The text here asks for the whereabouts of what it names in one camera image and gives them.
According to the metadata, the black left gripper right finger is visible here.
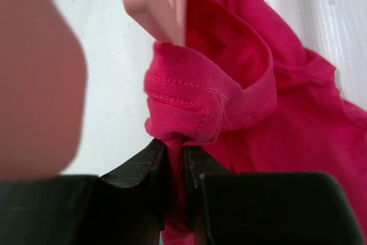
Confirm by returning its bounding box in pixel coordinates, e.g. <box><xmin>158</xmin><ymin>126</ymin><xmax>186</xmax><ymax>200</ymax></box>
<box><xmin>183</xmin><ymin>146</ymin><xmax>364</xmax><ymax>244</ymax></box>

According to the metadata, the red t shirt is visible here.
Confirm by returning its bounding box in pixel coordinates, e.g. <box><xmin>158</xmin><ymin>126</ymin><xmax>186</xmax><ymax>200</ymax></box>
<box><xmin>144</xmin><ymin>0</ymin><xmax>366</xmax><ymax>244</ymax></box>

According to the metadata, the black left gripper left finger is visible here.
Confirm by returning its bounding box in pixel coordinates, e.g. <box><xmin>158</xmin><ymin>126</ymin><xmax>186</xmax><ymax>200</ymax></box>
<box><xmin>1</xmin><ymin>139</ymin><xmax>166</xmax><ymax>244</ymax></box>

